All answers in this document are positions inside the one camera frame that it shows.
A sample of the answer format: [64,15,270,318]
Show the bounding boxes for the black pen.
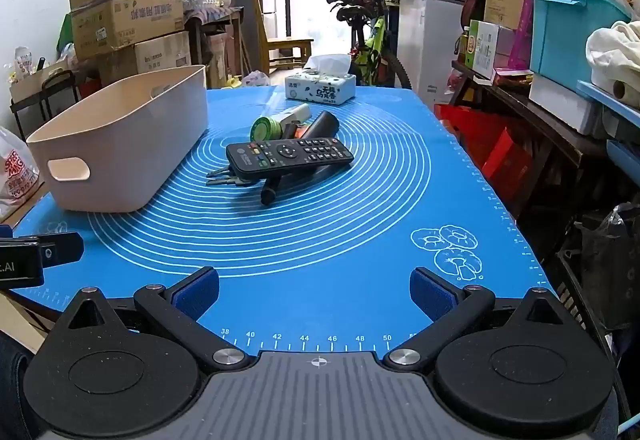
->
[260,170,313,207]

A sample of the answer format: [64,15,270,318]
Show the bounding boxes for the white chest freezer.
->
[397,0,466,108]

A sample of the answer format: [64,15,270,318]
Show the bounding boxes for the open brown cardboard box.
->
[67,0,186,60]

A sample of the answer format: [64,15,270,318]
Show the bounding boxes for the white cloth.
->
[586,21,640,93]

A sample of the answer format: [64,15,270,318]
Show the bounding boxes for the black plastic crate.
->
[555,250,616,336]

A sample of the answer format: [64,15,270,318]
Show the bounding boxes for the blue silicone mat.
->
[10,86,558,356]

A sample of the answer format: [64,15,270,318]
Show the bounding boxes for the white tube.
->
[272,103,312,125]

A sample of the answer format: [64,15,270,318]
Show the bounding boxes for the wooden chair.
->
[250,0,313,70]

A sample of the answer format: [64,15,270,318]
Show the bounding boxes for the green round tin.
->
[250,116,285,141]

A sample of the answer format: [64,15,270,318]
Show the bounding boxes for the pink box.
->
[507,0,536,70]

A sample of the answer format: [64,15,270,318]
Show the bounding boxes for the beige plastic basket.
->
[26,64,210,213]

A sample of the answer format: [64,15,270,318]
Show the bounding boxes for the red bags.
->
[435,104,533,201]

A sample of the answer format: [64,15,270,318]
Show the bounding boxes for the teal plastic storage box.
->
[528,0,633,90]

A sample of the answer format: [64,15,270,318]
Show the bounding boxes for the white box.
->
[528,74,606,135]

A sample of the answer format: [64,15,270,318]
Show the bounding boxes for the dark wooden shelf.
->
[450,62,640,241]

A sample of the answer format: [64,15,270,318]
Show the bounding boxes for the red printed plastic bag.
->
[0,127,41,221]

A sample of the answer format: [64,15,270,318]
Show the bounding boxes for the black remote control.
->
[226,137,355,181]

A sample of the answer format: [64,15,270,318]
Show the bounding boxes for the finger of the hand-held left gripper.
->
[37,232,85,267]

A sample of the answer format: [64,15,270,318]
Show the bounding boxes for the bunch of keys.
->
[206,166,251,187]

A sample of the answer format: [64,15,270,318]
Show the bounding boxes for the dark wooden table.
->
[185,7,246,70]

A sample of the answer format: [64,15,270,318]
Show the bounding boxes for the green and white carton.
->
[470,20,516,80]

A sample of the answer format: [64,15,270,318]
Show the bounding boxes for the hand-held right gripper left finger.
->
[62,267,253,370]

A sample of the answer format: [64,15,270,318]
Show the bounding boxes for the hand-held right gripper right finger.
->
[382,267,569,370]

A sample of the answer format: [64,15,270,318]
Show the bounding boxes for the black metal rack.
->
[9,70,81,141]

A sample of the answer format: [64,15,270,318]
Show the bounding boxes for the white tissue pack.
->
[285,54,357,106]

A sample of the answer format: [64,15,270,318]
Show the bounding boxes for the green and black bicycle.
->
[315,0,413,90]

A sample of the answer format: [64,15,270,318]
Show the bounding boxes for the large brown cardboard box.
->
[97,30,193,85]

